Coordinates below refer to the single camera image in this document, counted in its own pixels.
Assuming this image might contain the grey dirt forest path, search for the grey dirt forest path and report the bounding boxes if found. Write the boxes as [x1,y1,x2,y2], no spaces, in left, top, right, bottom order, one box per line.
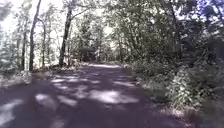
[0,63,188,128]

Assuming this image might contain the wood of trees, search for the wood of trees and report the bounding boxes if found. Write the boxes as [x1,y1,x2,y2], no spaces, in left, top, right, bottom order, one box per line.
[0,0,224,76]

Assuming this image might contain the green undergrowth verge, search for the green undergrowth verge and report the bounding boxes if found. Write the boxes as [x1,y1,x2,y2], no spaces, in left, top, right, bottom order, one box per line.
[123,58,224,128]

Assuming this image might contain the leafy grass verge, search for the leafy grass verge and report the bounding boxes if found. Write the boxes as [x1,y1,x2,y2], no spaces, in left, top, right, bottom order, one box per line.
[0,63,88,89]

